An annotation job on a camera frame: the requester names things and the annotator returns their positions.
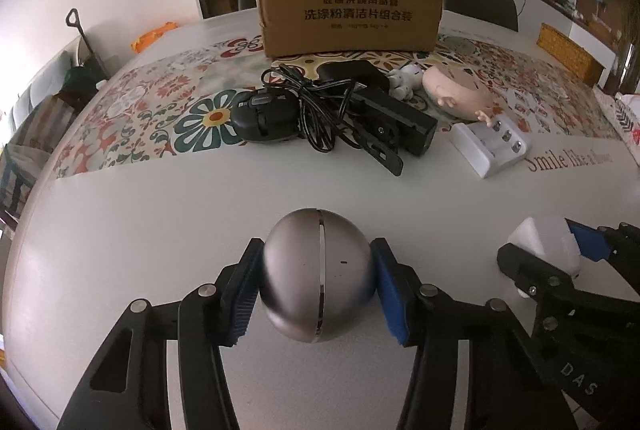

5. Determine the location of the white cube adapter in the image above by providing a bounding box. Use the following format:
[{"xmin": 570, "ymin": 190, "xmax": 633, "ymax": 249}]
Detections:
[{"xmin": 498, "ymin": 213, "xmax": 582, "ymax": 284}]

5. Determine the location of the silver round speaker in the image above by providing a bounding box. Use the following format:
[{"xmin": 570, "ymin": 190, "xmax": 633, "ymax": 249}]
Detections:
[{"xmin": 260, "ymin": 208, "xmax": 375, "ymax": 343}]

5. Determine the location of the black power adapter with cable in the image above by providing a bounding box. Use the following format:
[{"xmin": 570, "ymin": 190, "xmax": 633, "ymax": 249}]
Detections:
[{"xmin": 260, "ymin": 61, "xmax": 390, "ymax": 153}]

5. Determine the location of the white robot cat figurine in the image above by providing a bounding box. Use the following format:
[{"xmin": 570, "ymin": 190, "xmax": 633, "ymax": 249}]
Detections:
[{"xmin": 387, "ymin": 63, "xmax": 424, "ymax": 101}]

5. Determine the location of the white battery charger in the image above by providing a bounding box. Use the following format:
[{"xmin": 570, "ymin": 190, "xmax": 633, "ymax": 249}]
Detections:
[{"xmin": 450, "ymin": 114, "xmax": 532, "ymax": 179}]

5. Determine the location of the pink doll head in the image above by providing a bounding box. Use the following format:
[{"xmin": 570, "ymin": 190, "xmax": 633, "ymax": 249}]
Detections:
[{"xmin": 422, "ymin": 64, "xmax": 494, "ymax": 127}]

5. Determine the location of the woven yellow basket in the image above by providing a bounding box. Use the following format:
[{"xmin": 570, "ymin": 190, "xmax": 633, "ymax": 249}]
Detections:
[{"xmin": 537, "ymin": 23, "xmax": 604, "ymax": 87}]

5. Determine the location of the striped cushion chair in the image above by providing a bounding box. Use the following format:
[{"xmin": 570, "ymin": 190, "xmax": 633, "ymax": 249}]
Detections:
[{"xmin": 0, "ymin": 96, "xmax": 77, "ymax": 231}]

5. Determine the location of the patterned tile table runner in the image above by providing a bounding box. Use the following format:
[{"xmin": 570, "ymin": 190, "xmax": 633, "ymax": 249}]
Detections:
[{"xmin": 54, "ymin": 35, "xmax": 618, "ymax": 178}]

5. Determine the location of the black computer mouse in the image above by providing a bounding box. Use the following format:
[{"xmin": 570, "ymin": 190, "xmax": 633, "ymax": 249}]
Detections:
[{"xmin": 230, "ymin": 87, "xmax": 299, "ymax": 143}]

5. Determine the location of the black upright vacuum cleaner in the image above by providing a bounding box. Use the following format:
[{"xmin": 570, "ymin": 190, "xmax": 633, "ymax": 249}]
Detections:
[{"xmin": 64, "ymin": 8, "xmax": 116, "ymax": 80}]

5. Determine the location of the grey sofa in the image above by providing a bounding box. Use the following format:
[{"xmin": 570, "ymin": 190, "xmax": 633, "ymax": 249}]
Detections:
[{"xmin": 9, "ymin": 50, "xmax": 73, "ymax": 132}]

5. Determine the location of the orange plastic crate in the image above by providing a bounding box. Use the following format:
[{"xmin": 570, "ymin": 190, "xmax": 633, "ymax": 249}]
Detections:
[{"xmin": 130, "ymin": 21, "xmax": 179, "ymax": 53}]

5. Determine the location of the black rectangular device with strap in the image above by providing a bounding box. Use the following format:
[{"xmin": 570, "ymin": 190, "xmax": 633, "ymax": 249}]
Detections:
[{"xmin": 347, "ymin": 87, "xmax": 437, "ymax": 177}]

